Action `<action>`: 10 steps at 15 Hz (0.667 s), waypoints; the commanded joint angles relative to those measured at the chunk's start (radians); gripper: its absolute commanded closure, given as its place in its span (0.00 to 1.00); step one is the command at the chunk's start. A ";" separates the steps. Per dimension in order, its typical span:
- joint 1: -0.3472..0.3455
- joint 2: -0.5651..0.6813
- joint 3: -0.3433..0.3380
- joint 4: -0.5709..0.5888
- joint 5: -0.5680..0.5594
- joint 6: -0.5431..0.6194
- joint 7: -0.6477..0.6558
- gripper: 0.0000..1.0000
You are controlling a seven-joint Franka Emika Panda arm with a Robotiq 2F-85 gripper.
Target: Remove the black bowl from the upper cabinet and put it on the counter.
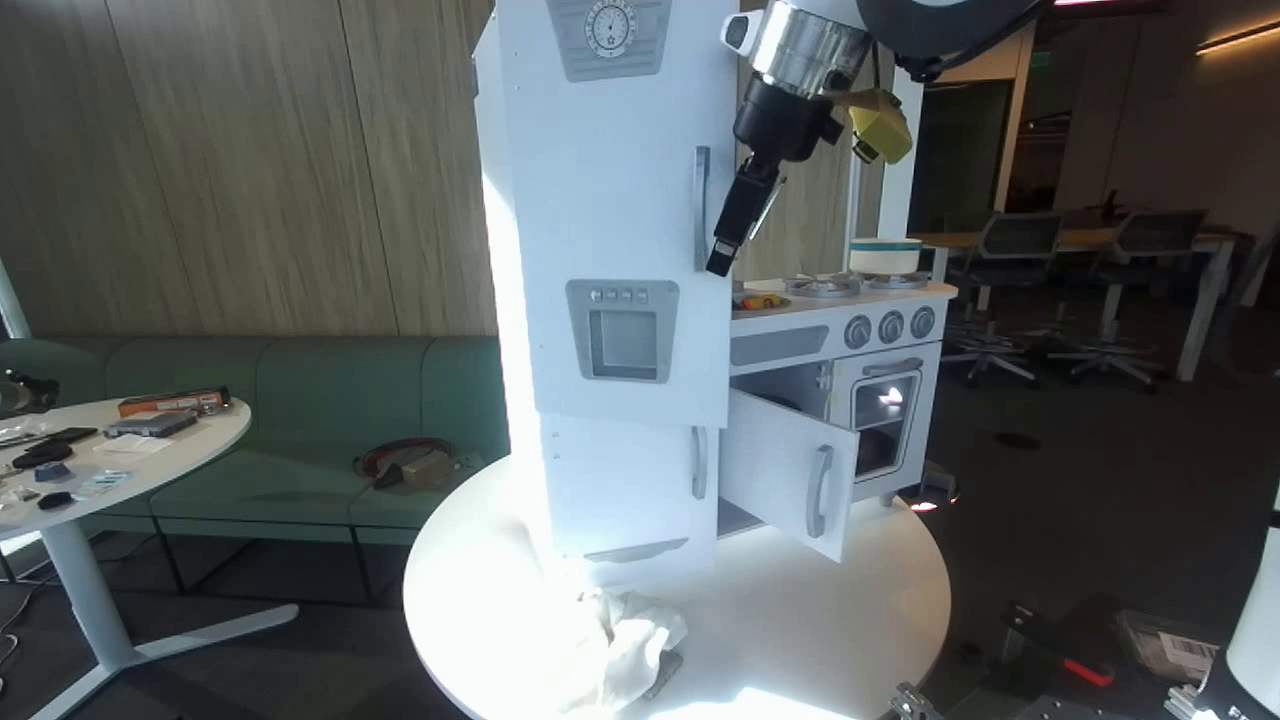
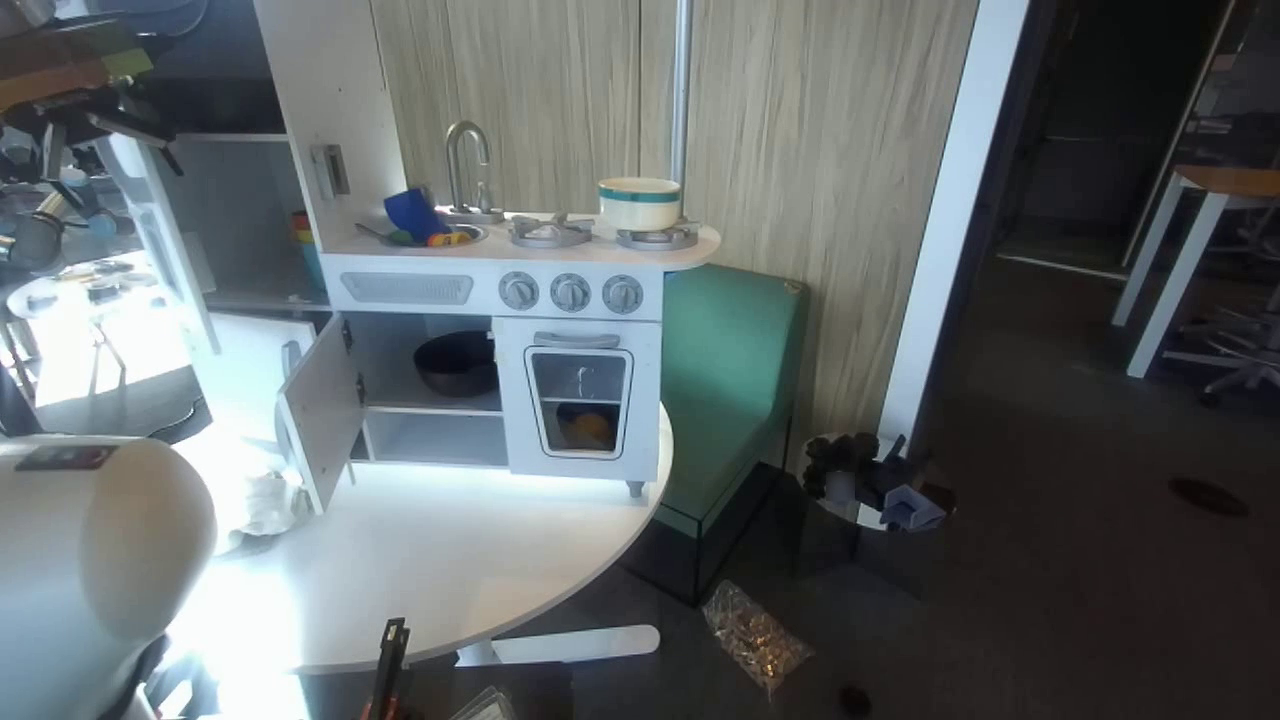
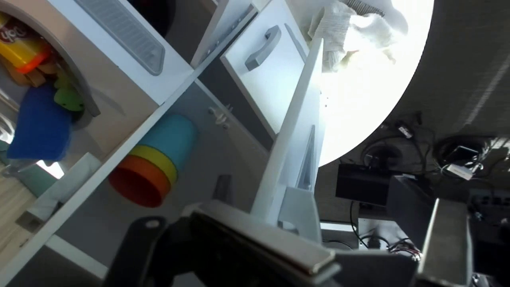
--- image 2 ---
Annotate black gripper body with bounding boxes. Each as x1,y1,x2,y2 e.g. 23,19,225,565
32,95,183,186

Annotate white sink cabinet door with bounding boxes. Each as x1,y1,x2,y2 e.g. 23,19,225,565
270,313,373,521

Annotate black bowl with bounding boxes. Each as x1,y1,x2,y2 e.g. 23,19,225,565
412,329,501,402

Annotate teal plastic cup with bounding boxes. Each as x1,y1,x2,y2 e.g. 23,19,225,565
292,246,332,304

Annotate blue toy piece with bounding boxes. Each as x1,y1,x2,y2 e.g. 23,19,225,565
379,186,451,248

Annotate silver toy faucet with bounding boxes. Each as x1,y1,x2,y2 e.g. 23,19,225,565
439,115,509,225

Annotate white toy kitchen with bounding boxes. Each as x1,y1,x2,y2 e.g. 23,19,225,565
101,0,722,503

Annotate white crumpled cloth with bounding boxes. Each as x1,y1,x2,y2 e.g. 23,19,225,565
230,452,324,543

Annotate grey stove knob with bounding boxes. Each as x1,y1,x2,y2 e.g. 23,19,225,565
599,273,646,319
495,268,545,316
546,268,594,316

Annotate white oven door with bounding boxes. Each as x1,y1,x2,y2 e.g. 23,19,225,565
490,316,667,485

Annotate white pot with green stripe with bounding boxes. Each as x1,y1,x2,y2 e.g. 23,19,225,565
593,171,685,237

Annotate round white table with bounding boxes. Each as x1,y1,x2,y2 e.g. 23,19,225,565
130,313,680,678

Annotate yellow round toy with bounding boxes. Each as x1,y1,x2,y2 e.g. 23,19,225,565
550,404,620,452

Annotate black red hand tool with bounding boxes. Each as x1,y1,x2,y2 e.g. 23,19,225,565
365,611,417,720

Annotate green sofa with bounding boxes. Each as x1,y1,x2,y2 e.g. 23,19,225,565
624,259,810,604

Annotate shiny foil packet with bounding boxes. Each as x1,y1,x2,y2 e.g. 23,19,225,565
698,578,821,698

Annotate wooden desk with white legs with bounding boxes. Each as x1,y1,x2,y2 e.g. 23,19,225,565
1107,159,1280,383

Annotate grey office chair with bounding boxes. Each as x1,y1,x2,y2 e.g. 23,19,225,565
1192,265,1280,409

